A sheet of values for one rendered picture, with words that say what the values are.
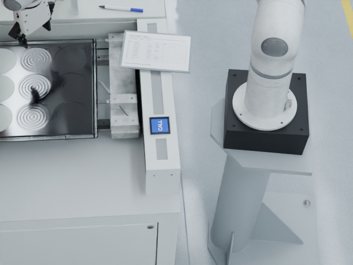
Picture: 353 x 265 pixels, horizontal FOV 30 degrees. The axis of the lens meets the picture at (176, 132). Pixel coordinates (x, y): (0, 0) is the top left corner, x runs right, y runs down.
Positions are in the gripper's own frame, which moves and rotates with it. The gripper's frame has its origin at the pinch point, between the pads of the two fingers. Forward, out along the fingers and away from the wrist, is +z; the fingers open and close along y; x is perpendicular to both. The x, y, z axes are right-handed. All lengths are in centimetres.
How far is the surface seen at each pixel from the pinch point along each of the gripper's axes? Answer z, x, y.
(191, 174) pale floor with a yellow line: 101, -35, 43
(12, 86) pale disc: 11.0, -1.9, -12.8
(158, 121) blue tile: 3.5, -45.5, 3.2
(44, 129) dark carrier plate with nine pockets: 10.4, -20.3, -17.0
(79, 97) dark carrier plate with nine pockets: 10.7, -19.4, -2.3
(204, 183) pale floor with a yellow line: 100, -42, 43
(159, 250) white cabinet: 43, -61, -12
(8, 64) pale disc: 11.2, 5.4, -7.9
